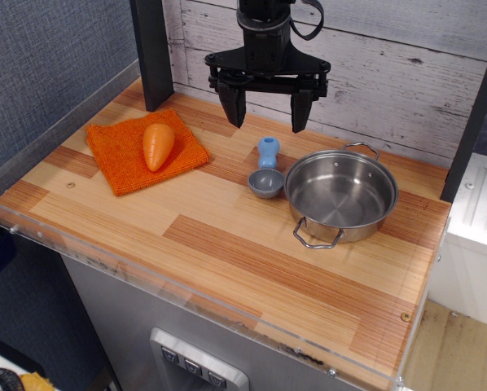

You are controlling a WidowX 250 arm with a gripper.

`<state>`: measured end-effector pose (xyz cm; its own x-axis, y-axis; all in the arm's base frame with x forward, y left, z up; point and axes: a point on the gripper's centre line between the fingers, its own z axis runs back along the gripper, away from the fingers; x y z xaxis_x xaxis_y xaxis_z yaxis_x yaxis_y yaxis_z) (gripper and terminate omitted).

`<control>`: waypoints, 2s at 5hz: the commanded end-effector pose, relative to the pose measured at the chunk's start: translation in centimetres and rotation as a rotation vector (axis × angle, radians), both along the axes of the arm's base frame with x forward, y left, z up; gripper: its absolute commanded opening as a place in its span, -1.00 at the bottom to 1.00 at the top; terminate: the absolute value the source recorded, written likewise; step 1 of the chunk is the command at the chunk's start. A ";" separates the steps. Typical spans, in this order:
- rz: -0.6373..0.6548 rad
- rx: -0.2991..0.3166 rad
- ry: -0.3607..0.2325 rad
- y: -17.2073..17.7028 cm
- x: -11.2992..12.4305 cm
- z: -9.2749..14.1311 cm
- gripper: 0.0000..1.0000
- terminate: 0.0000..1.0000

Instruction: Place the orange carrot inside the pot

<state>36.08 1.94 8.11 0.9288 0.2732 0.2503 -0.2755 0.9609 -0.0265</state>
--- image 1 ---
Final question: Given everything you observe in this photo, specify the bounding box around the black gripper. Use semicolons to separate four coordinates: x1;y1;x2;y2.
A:
205;19;331;133

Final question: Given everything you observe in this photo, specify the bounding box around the orange plastic carrot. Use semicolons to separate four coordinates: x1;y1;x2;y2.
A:
143;123;175;172

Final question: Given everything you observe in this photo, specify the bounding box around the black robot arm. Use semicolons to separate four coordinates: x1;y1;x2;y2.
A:
205;1;331;133

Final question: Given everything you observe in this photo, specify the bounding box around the blue and grey scoop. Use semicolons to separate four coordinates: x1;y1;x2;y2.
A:
248;137;285;199

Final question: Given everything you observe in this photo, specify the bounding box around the orange knitted cloth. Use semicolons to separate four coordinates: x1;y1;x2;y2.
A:
86;109;210;196

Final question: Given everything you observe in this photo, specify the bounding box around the stainless toy fridge body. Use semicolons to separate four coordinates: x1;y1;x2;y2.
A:
63;257;353;390

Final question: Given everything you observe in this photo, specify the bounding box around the white side cabinet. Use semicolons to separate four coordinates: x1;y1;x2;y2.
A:
428;153;487;324

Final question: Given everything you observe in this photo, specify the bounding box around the silver dispenser panel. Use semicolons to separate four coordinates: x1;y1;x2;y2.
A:
150;327;250;390

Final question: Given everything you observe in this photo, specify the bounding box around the clear acrylic guard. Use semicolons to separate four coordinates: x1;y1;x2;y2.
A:
0;59;452;391

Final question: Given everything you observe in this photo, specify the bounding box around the black cable loop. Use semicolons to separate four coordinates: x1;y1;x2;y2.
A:
288;0;325;42

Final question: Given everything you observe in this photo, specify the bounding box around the metal pot with handles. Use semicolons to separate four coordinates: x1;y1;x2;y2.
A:
284;143;399;249

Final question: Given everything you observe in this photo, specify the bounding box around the dark left vertical post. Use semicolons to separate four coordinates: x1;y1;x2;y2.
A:
129;0;174;112

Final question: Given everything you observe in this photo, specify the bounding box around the dark vertical post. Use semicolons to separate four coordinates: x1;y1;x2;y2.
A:
440;68;487;203
129;0;174;112

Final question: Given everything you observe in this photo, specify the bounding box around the dark right vertical post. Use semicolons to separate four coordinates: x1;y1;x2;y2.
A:
440;68;487;203

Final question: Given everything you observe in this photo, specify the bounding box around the black corrugated hose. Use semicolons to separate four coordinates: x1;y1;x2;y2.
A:
0;365;24;391

